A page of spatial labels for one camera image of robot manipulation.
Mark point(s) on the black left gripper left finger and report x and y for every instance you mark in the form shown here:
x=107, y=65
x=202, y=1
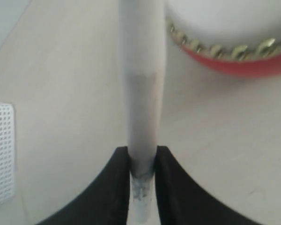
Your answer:
x=105, y=201

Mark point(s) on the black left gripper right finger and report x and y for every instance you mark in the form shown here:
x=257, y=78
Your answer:
x=181, y=201

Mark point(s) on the wooden drumstick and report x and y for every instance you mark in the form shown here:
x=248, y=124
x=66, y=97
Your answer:
x=142, y=36

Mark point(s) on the small red drum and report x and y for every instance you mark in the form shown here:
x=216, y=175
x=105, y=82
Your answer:
x=241, y=37

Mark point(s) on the white perforated basket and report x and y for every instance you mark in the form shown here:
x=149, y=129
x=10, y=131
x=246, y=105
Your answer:
x=7, y=152

